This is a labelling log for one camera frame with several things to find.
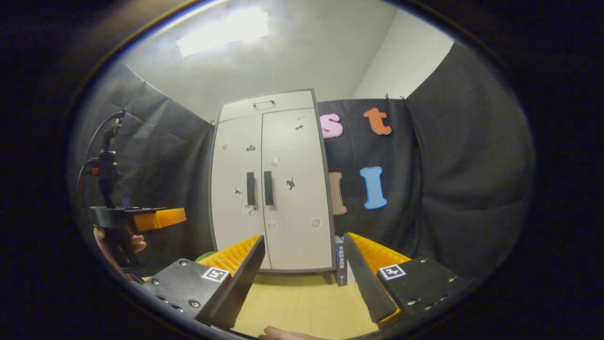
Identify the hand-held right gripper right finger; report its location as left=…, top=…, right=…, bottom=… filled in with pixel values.
left=343, top=232, right=472, bottom=330

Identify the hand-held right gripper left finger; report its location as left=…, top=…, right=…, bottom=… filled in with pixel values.
left=141, top=235, right=266, bottom=331

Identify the dark blue book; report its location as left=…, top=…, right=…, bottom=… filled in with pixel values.
left=334, top=235, right=355, bottom=287

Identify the left hand-held gripper cable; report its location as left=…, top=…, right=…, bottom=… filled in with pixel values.
left=75, top=110, right=127, bottom=189

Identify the white shoe cabinet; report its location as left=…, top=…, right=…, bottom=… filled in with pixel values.
left=209, top=89, right=336, bottom=274

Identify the white shoe cabinet door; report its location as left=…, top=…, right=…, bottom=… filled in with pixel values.
left=261, top=108, right=335, bottom=271
left=211, top=113, right=272, bottom=271

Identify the black backdrop cloth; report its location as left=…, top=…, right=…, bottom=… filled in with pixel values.
left=71, top=64, right=215, bottom=279
left=317, top=42, right=536, bottom=279

